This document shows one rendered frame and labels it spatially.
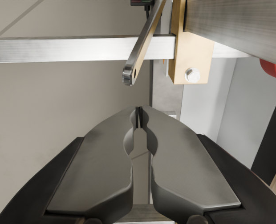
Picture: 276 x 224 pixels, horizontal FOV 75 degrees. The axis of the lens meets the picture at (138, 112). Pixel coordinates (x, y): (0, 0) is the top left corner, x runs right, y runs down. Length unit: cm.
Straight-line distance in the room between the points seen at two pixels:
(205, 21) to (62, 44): 18
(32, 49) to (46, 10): 92
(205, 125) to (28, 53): 53
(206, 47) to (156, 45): 7
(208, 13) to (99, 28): 98
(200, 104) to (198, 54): 34
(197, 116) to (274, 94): 24
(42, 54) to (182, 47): 19
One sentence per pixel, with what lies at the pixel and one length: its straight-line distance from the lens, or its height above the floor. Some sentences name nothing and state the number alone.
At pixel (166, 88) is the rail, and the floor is 70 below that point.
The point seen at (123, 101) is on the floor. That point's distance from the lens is 124.
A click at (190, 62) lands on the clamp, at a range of 26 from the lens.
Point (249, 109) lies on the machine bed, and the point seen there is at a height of 73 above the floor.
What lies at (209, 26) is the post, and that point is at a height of 95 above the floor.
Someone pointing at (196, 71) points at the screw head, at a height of 88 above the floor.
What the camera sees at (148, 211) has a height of 94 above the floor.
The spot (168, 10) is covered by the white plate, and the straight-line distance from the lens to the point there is 33.
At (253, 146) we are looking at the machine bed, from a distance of 52.
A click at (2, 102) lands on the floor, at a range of 153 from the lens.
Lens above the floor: 112
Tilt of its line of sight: 61 degrees down
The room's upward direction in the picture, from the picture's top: 178 degrees clockwise
